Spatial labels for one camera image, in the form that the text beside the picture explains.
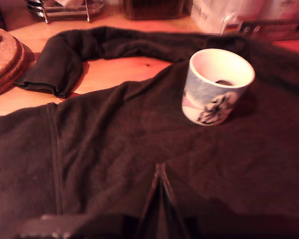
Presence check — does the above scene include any dark cloth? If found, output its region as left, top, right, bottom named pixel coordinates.
left=0, top=26, right=299, bottom=239

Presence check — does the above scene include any illustrated white blue mug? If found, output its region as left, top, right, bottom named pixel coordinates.
left=181, top=48, right=256, bottom=126

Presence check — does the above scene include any large round cork trivet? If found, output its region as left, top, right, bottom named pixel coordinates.
left=0, top=41, right=28, bottom=99

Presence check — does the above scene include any medium cork trivet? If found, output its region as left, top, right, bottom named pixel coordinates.
left=0, top=33, right=22, bottom=84

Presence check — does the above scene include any dark printed flat box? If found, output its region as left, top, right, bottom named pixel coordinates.
left=220, top=17, right=299, bottom=42

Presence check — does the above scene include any metal wire rack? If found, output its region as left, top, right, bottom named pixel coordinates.
left=26, top=0, right=107, bottom=24

